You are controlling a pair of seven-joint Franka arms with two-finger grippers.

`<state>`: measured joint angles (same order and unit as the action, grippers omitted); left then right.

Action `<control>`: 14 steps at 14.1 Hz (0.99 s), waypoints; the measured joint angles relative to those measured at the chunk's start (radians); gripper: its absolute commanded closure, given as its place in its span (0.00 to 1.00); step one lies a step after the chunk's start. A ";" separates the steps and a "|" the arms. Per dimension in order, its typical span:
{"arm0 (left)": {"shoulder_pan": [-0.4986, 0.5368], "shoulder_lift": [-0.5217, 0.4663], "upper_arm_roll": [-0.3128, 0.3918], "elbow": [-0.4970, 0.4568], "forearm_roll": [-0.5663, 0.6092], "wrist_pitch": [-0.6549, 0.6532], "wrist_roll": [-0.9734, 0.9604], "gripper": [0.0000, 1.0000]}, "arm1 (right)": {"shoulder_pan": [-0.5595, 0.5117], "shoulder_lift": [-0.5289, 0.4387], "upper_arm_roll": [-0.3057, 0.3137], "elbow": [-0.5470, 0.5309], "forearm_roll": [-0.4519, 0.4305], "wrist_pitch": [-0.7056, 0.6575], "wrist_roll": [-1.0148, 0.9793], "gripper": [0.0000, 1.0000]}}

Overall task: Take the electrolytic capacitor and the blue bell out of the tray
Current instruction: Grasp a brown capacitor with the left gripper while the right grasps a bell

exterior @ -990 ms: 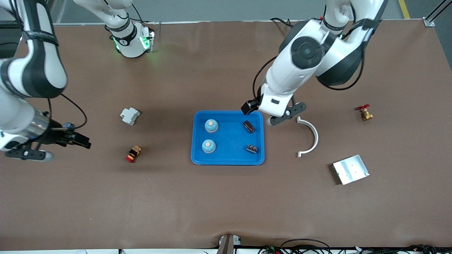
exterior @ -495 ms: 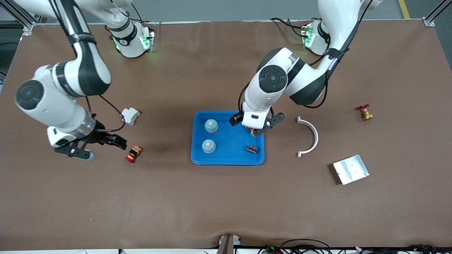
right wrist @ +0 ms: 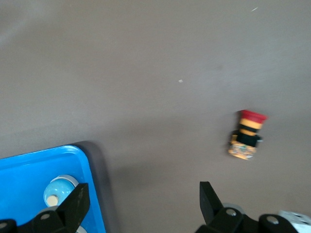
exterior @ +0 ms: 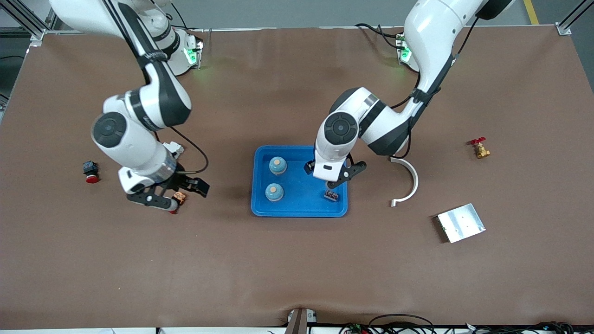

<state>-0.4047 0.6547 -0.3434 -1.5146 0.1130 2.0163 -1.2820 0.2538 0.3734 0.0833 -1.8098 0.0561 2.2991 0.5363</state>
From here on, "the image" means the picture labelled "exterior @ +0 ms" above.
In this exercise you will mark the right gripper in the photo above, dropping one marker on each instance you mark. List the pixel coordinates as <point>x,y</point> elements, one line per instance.
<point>177,182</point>

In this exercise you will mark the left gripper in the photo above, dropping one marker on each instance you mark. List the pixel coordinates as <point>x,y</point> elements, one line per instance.
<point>307,167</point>

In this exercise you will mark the brown cylindrical capacitor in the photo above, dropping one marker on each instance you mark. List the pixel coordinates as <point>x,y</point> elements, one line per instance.
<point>331,195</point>

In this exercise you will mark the light blue dome bell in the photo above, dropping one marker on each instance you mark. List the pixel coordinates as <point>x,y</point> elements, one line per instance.
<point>274,192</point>
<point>277,165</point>

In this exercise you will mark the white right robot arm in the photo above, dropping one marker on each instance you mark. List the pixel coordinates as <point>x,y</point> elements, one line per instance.
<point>130,144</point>

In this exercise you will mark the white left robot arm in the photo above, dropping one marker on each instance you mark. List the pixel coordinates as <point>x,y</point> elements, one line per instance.
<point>431,37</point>

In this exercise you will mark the red button with orange base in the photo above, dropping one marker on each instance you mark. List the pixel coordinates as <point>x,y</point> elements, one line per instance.
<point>180,198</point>

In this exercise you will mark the blue plastic tray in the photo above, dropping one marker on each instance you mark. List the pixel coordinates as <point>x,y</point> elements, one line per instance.
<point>301,199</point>

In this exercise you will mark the white circuit breaker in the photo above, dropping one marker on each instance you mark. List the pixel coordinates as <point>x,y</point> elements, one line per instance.
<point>176,148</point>

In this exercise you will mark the red mushroom button black base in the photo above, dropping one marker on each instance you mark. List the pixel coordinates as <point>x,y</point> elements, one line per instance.
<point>90,168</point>

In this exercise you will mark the brown table mat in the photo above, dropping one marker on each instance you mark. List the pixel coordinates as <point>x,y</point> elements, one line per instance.
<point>297,260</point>

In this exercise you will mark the silver metal plate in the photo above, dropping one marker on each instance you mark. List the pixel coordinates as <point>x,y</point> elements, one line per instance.
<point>461,223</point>

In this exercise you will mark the white curved bracket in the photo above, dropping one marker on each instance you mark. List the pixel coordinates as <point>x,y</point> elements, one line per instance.
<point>415,182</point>

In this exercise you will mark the metal camera stand post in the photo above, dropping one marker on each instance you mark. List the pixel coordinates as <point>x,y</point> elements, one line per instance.
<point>297,324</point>

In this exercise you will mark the aluminium frame profile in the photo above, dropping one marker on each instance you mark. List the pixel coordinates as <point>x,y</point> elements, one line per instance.
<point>564,28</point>
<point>23,17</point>

